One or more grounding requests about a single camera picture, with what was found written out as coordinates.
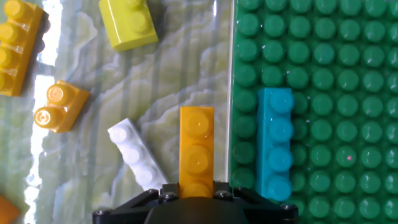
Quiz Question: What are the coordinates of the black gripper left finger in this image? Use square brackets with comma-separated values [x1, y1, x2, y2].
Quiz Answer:
[92, 182, 181, 224]

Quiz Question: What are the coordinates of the orange long sloped block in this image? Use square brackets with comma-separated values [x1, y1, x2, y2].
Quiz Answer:
[0, 194, 21, 224]

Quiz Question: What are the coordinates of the white four-stud block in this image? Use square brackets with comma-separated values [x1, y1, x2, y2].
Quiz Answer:
[107, 118, 169, 191]

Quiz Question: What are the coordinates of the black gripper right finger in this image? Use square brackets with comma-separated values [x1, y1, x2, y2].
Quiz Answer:
[213, 182, 299, 224]

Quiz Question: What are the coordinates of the lime square block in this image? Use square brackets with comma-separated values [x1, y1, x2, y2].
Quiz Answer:
[98, 0, 159, 52]

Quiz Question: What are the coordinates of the yellow-orange four-stud block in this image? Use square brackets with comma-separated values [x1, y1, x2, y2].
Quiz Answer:
[178, 106, 215, 199]
[0, 0, 45, 97]

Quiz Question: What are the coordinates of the yellow-orange two-stud block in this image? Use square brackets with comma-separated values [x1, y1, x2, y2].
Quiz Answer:
[33, 79, 91, 134]

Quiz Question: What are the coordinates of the teal four-stud block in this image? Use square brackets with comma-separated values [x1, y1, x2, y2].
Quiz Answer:
[255, 87, 295, 202]

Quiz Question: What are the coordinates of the green studded baseplate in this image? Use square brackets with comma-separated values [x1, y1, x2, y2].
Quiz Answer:
[228, 0, 398, 224]

